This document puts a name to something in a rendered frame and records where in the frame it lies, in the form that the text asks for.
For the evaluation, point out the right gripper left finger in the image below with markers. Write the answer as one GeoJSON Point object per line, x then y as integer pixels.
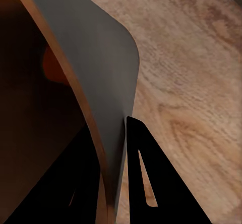
{"type": "Point", "coordinates": [67, 193]}

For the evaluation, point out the trash can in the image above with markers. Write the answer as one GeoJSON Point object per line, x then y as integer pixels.
{"type": "Point", "coordinates": [39, 117]}

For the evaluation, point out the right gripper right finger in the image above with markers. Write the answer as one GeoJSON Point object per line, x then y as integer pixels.
{"type": "Point", "coordinates": [176, 204]}

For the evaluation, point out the can of soda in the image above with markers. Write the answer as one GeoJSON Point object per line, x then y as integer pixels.
{"type": "Point", "coordinates": [50, 66]}

